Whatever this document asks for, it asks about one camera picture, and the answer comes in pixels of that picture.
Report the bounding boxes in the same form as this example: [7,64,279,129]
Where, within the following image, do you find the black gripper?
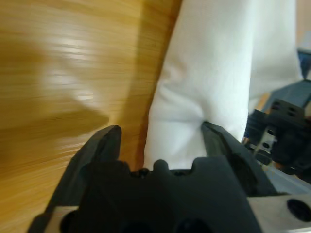
[202,98,311,197]

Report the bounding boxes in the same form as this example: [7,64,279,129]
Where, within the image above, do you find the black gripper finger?
[31,124,122,229]

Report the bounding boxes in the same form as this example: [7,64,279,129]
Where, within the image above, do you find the white t-shirt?
[143,0,302,170]

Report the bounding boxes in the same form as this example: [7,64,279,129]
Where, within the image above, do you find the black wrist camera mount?
[267,80,311,110]

